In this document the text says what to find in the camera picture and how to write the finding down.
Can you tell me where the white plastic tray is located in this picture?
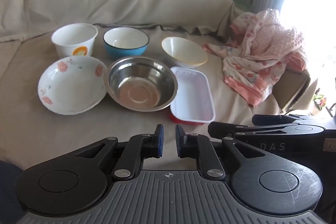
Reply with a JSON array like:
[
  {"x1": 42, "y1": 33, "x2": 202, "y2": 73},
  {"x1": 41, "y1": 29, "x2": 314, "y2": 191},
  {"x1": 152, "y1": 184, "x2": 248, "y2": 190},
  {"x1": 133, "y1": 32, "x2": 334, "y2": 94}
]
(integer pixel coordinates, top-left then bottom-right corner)
[{"x1": 170, "y1": 67, "x2": 215, "y2": 125}]

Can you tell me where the stainless steel bowl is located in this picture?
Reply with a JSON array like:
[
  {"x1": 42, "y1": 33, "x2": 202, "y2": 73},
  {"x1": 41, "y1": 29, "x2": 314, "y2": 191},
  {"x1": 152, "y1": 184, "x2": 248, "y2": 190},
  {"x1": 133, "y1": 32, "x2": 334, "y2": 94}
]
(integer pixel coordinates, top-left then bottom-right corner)
[{"x1": 105, "y1": 56, "x2": 178, "y2": 113}]

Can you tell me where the white bowl yellow rim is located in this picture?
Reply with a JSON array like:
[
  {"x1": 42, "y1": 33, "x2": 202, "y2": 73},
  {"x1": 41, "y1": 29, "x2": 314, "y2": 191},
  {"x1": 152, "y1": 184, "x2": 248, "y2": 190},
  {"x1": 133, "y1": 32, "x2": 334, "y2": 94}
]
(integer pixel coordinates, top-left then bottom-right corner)
[{"x1": 161, "y1": 37, "x2": 208, "y2": 68}]

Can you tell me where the floral white plate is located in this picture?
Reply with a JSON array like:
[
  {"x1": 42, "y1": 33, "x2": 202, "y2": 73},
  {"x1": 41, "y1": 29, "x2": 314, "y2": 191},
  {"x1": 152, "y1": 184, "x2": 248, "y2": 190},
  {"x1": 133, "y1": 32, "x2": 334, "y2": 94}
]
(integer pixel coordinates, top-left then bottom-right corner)
[{"x1": 38, "y1": 56, "x2": 107, "y2": 115}]

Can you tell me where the blue enamel bowl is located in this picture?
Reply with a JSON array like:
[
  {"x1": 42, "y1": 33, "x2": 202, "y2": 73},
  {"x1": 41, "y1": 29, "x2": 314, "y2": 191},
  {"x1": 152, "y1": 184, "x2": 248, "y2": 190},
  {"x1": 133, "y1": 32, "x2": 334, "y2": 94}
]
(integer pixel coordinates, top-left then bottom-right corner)
[{"x1": 103, "y1": 27, "x2": 150, "y2": 60}]

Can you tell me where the white paper cup bowl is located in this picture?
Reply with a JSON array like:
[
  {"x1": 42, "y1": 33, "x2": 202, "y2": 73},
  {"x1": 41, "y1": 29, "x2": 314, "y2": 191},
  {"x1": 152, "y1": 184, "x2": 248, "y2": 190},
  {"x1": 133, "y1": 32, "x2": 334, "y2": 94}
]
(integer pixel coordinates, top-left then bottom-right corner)
[{"x1": 51, "y1": 23, "x2": 98, "y2": 59}]

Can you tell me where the pink floral blanket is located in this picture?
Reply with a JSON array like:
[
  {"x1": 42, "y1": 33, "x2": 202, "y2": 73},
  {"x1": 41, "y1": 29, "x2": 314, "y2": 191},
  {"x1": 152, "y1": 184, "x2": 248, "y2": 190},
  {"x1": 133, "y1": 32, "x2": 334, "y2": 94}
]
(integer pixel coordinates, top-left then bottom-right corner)
[{"x1": 203, "y1": 9, "x2": 307, "y2": 107}]

